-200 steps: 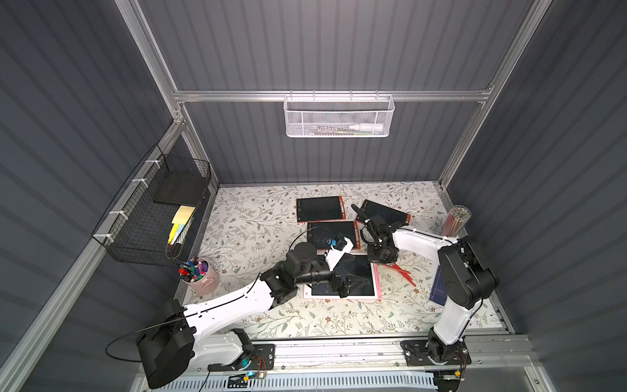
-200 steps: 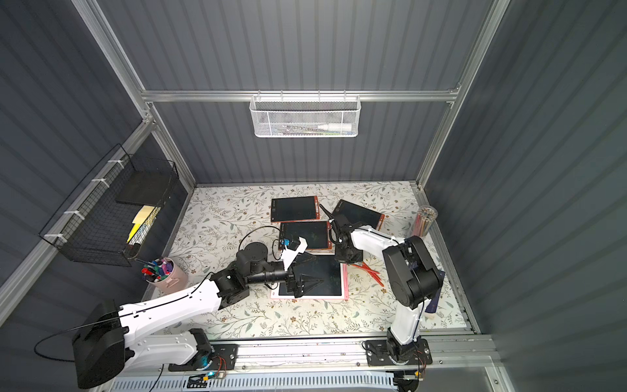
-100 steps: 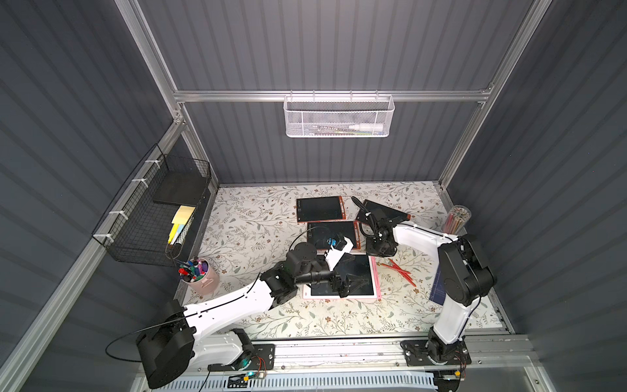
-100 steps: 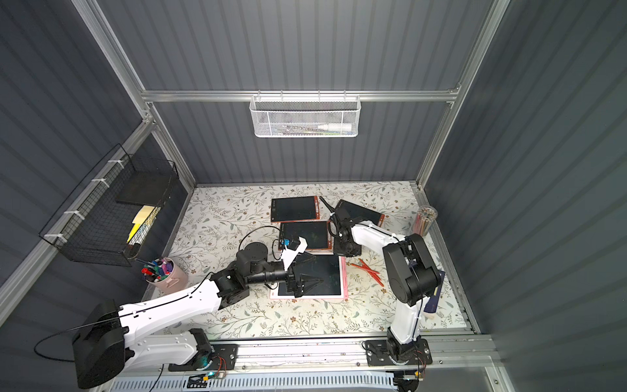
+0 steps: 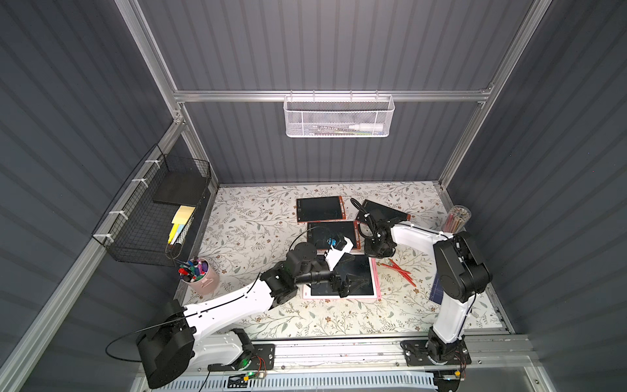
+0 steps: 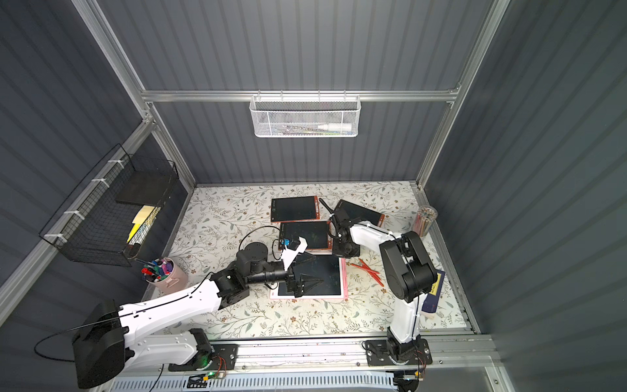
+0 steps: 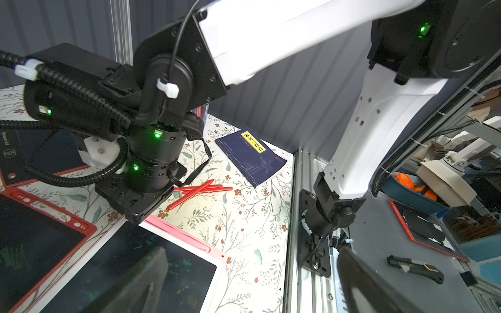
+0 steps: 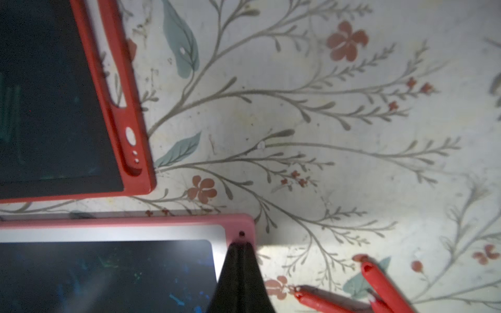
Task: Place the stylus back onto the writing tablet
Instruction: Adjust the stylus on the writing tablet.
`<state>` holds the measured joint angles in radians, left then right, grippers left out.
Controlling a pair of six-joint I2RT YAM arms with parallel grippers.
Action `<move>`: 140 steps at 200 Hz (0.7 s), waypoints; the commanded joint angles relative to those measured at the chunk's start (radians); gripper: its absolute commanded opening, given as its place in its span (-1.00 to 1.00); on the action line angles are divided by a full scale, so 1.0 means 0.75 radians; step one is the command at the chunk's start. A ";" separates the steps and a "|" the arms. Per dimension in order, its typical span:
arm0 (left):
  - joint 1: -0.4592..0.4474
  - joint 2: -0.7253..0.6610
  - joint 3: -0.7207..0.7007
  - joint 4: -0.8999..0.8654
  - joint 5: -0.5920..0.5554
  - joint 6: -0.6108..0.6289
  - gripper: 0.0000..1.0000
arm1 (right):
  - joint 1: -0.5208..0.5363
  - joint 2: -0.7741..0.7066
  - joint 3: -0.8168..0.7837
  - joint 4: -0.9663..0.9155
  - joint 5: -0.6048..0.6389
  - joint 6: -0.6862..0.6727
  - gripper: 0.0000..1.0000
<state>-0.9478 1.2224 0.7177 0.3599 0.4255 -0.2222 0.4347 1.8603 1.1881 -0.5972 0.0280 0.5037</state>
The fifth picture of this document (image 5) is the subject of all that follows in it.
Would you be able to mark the clear tube of colour pencils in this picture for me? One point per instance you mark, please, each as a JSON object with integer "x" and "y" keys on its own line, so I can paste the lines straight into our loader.
{"x": 458, "y": 216}

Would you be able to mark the pink cup of markers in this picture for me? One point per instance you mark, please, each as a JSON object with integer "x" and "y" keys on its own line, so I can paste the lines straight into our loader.
{"x": 198, "y": 274}

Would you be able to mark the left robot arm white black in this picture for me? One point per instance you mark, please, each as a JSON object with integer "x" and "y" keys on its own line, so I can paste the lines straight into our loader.
{"x": 182, "y": 337}

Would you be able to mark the white wire mesh basket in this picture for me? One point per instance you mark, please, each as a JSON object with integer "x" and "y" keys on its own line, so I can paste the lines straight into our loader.
{"x": 328, "y": 115}

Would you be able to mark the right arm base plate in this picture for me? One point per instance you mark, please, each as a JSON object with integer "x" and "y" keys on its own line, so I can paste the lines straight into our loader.
{"x": 424, "y": 352}

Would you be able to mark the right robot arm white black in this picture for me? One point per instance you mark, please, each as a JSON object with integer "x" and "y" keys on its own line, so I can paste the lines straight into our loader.
{"x": 460, "y": 266}

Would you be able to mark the pink white writing tablet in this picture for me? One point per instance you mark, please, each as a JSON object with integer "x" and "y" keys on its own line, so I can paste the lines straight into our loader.
{"x": 360, "y": 270}

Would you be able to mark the yellow sticky notes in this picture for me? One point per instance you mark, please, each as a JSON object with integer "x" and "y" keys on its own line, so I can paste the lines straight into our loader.
{"x": 179, "y": 222}

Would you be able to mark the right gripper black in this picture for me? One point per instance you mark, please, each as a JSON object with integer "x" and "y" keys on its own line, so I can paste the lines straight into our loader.
{"x": 371, "y": 230}

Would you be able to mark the black wire wall basket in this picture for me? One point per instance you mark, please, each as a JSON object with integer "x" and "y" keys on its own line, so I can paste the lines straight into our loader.
{"x": 135, "y": 229}

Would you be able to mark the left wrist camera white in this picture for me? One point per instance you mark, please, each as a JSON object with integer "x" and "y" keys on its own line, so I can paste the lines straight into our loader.
{"x": 339, "y": 246}

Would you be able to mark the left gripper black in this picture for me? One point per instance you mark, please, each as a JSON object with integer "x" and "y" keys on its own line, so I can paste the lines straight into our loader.
{"x": 337, "y": 282}

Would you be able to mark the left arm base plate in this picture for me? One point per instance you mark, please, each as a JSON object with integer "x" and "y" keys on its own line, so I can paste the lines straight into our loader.
{"x": 260, "y": 359}

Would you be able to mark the white marker in basket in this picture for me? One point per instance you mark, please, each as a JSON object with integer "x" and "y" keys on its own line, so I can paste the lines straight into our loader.
{"x": 367, "y": 128}

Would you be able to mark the red tablet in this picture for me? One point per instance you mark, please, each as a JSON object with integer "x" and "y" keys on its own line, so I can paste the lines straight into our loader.
{"x": 320, "y": 209}
{"x": 320, "y": 233}
{"x": 379, "y": 212}

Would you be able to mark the dark blue book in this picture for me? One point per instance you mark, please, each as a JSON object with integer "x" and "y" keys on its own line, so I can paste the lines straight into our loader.
{"x": 436, "y": 291}

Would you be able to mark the black notebook in basket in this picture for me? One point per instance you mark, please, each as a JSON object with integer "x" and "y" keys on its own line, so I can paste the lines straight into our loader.
{"x": 179, "y": 188}

